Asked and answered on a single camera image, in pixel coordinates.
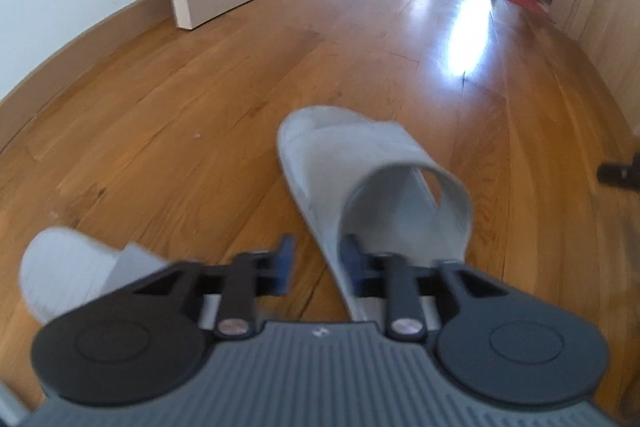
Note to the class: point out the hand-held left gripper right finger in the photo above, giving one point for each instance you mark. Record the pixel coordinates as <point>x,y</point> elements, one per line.
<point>352,263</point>

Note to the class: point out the light grey slide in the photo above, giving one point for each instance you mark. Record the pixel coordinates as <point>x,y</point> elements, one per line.
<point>350,142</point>
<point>65,267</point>

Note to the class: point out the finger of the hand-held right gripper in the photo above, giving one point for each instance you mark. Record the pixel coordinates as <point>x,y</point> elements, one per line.
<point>620,176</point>

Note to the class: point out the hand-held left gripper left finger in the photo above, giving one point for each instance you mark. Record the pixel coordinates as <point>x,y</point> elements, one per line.
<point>284,264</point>

